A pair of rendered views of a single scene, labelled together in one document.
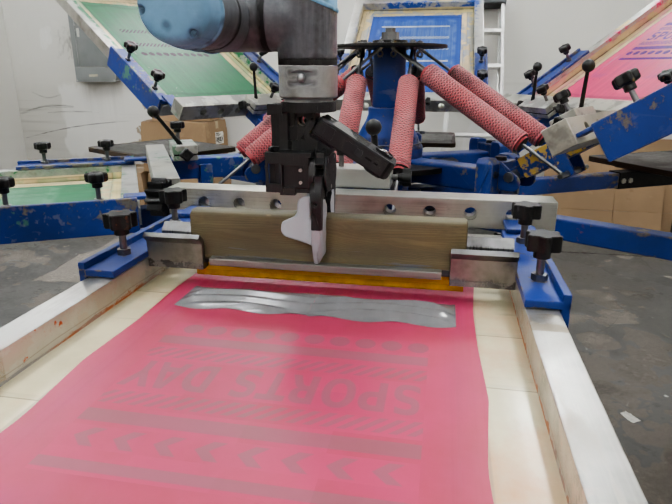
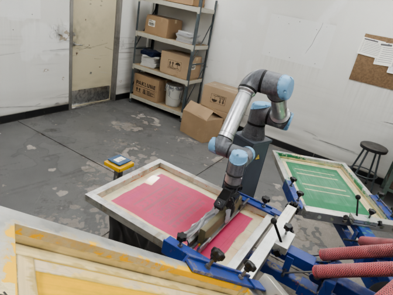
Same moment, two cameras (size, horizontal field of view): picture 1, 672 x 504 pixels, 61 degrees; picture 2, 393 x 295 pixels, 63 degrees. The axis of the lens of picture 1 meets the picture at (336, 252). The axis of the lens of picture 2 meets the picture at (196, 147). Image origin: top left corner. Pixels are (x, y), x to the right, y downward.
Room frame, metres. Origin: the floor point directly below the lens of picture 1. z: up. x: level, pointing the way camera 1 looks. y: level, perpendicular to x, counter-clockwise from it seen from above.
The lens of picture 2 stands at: (0.95, -1.25, 1.92)
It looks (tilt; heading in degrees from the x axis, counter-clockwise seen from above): 24 degrees down; 107
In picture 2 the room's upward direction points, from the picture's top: 11 degrees clockwise
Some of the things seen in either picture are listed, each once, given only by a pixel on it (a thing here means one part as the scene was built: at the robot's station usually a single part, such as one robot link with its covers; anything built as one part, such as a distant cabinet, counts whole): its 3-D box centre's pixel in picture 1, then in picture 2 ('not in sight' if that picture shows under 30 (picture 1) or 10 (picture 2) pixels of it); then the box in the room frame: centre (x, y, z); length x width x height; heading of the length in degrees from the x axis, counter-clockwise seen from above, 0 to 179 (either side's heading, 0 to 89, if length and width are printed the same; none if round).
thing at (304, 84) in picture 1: (307, 84); (232, 178); (0.75, 0.04, 1.23); 0.08 x 0.08 x 0.05
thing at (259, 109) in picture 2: not in sight; (260, 112); (0.72, 0.72, 1.37); 0.13 x 0.12 x 0.14; 173
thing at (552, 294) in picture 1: (528, 277); (195, 260); (0.73, -0.26, 0.97); 0.30 x 0.05 x 0.07; 169
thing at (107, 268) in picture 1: (153, 253); (248, 204); (0.84, 0.28, 0.97); 0.30 x 0.05 x 0.07; 169
